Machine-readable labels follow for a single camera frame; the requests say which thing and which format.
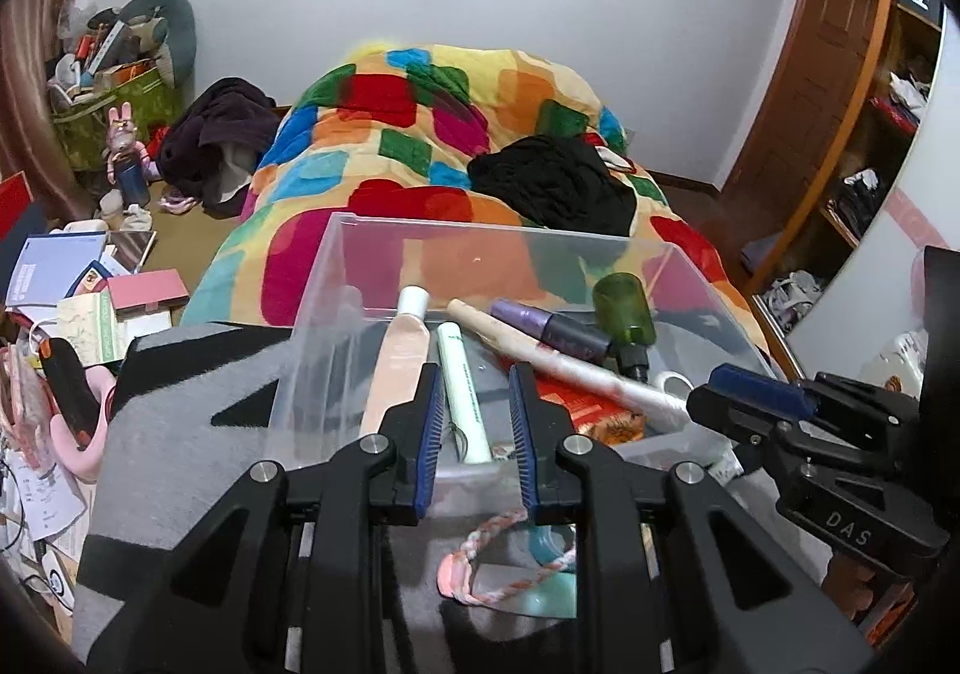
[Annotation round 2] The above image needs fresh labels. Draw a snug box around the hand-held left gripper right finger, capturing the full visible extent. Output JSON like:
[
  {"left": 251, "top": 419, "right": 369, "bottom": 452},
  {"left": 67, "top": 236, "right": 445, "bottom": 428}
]
[{"left": 508, "top": 363, "right": 878, "bottom": 674}]

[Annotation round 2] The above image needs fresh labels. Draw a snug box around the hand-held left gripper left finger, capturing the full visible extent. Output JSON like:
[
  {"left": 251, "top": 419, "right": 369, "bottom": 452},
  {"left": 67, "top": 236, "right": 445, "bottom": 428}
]
[{"left": 86, "top": 360, "right": 447, "bottom": 674}]

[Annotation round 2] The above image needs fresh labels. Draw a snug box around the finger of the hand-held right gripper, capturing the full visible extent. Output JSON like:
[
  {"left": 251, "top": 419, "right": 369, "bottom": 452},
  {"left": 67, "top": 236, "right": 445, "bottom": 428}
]
[
  {"left": 709, "top": 363, "right": 820, "bottom": 421},
  {"left": 685, "top": 383, "right": 796, "bottom": 454}
]

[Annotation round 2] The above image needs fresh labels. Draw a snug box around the white ointment tube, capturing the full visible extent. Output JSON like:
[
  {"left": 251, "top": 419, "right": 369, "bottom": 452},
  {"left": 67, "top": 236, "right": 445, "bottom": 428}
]
[{"left": 705, "top": 449, "right": 755, "bottom": 487}]

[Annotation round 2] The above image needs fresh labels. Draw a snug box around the slim white green tube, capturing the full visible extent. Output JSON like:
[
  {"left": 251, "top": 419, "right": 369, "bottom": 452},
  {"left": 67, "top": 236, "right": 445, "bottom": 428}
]
[{"left": 437, "top": 321, "right": 494, "bottom": 465}]

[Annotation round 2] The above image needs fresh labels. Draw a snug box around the red tea packet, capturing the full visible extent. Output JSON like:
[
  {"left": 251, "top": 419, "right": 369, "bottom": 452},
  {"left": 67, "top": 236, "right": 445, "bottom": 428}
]
[{"left": 536, "top": 370, "right": 661, "bottom": 439}]

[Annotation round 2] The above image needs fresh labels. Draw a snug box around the peach cosmetic tube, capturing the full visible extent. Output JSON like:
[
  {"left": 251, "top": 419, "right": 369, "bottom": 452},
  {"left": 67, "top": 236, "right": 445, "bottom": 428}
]
[{"left": 358, "top": 285, "right": 432, "bottom": 439}]

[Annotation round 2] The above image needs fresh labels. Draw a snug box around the long cream cosmetic tube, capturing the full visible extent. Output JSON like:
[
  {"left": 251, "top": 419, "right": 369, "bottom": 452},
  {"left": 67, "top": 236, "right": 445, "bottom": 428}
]
[{"left": 448, "top": 299, "right": 689, "bottom": 429}]

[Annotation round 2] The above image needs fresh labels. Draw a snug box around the orange patterned packet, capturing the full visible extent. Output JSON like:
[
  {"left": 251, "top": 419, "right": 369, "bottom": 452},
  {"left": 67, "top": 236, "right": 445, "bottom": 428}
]
[{"left": 585, "top": 411, "right": 647, "bottom": 446}]

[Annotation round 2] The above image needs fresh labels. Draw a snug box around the pink white braided rope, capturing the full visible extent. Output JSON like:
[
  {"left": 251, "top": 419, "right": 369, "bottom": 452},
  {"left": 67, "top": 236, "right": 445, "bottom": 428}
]
[{"left": 437, "top": 505, "right": 578, "bottom": 607}]

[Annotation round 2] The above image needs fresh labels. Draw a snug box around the clear plastic storage bin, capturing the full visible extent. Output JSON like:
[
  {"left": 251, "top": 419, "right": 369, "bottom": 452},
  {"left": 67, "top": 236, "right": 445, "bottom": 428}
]
[{"left": 262, "top": 212, "right": 777, "bottom": 495}]

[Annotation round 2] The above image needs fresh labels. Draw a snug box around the purple tube with black cap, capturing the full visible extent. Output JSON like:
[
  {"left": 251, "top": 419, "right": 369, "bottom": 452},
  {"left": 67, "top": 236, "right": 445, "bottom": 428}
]
[{"left": 489, "top": 299, "right": 616, "bottom": 364}]

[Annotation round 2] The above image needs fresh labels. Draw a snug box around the green plastic bottle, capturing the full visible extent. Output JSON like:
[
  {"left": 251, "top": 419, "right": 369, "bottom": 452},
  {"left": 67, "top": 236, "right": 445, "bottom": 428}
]
[{"left": 592, "top": 272, "right": 659, "bottom": 382}]

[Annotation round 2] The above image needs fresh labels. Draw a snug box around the teal tape roll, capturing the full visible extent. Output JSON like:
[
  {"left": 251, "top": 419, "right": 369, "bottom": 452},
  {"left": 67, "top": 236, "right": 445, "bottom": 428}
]
[{"left": 517, "top": 524, "right": 580, "bottom": 619}]

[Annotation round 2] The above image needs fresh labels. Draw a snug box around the white bag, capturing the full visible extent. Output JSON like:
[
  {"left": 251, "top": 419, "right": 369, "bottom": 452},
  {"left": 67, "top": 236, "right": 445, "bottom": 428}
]
[{"left": 765, "top": 271, "right": 826, "bottom": 326}]

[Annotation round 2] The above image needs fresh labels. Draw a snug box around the white wardrobe door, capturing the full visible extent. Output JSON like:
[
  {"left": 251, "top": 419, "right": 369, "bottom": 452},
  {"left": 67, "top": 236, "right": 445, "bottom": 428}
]
[{"left": 787, "top": 21, "right": 960, "bottom": 390}]

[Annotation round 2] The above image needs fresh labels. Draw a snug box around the grey black patterned blanket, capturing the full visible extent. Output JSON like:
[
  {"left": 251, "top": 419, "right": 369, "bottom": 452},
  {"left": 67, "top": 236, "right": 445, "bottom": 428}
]
[{"left": 71, "top": 321, "right": 826, "bottom": 674}]

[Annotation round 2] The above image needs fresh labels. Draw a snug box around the black clothing pile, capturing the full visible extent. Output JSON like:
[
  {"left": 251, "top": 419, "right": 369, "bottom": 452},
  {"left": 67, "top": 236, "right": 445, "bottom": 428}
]
[{"left": 469, "top": 135, "right": 638, "bottom": 238}]

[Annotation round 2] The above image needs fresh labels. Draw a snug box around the wooden wardrobe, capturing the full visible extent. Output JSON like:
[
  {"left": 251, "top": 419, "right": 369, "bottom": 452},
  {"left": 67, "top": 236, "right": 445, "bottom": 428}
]
[{"left": 712, "top": 0, "right": 946, "bottom": 345}]

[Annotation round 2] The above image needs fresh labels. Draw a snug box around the pink box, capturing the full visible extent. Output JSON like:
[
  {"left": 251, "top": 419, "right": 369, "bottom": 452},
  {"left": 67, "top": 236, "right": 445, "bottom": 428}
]
[{"left": 105, "top": 269, "right": 190, "bottom": 322}]

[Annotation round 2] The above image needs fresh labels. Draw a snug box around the colourful patchwork blanket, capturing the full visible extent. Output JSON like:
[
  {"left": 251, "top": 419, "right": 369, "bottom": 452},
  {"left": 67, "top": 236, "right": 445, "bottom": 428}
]
[{"left": 180, "top": 44, "right": 773, "bottom": 360}]

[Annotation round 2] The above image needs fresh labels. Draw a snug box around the green white paper packet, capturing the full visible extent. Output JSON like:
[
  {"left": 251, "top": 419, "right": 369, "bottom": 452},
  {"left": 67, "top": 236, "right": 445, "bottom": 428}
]
[{"left": 56, "top": 291, "right": 130, "bottom": 366}]

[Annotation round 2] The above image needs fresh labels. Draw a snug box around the dark purple clothing pile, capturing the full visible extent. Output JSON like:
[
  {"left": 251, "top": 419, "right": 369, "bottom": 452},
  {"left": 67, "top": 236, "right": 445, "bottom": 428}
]
[{"left": 157, "top": 76, "right": 280, "bottom": 219}]

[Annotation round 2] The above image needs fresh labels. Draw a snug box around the blue white notebook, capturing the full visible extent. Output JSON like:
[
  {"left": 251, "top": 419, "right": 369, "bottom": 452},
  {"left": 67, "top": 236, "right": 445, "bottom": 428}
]
[{"left": 6, "top": 231, "right": 110, "bottom": 307}]

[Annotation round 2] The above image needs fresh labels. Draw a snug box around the pink bunny toy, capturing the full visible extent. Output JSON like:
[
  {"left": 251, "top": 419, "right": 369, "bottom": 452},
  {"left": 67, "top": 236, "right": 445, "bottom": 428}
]
[{"left": 105, "top": 104, "right": 155, "bottom": 202}]

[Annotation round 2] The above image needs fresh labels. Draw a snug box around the green gift bag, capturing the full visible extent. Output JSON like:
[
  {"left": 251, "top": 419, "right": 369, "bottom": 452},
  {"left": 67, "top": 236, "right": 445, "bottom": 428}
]
[{"left": 51, "top": 70, "right": 185, "bottom": 172}]

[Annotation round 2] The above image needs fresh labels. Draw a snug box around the red box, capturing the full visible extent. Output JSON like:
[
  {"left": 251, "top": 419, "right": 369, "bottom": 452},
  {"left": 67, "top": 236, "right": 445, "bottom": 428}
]
[{"left": 0, "top": 171, "right": 35, "bottom": 244}]

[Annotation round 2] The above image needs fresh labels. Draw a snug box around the striped pink brown curtain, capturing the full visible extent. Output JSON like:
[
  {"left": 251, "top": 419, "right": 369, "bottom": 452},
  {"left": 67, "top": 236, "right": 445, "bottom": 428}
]
[{"left": 0, "top": 0, "right": 113, "bottom": 217}]

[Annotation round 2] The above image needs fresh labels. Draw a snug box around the black orange handled tool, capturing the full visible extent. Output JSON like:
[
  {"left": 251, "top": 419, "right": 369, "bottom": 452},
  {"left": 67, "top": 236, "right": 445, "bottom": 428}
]
[{"left": 39, "top": 338, "right": 102, "bottom": 450}]

